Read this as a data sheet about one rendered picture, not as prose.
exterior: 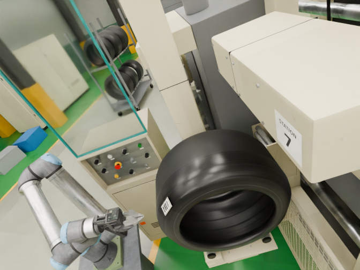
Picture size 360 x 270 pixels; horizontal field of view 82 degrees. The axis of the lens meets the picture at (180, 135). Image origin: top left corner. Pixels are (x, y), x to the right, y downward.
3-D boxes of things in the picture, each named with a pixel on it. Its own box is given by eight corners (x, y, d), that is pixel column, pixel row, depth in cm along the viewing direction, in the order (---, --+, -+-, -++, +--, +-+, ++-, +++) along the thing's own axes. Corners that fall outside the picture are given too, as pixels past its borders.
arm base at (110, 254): (94, 275, 147) (84, 270, 141) (96, 249, 162) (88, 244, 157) (117, 262, 146) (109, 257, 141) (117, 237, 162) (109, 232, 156)
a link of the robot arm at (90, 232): (91, 241, 95) (96, 222, 102) (101, 239, 94) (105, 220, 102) (81, 231, 89) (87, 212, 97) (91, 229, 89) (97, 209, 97)
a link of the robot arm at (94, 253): (86, 250, 152) (69, 241, 142) (105, 233, 157) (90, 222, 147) (91, 267, 141) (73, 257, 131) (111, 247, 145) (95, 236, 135)
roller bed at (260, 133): (257, 160, 138) (251, 125, 121) (279, 152, 137) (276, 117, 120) (271, 182, 122) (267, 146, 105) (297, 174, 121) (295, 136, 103)
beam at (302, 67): (218, 74, 86) (209, 37, 78) (278, 50, 84) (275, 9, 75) (307, 188, 37) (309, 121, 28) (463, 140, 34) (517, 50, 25)
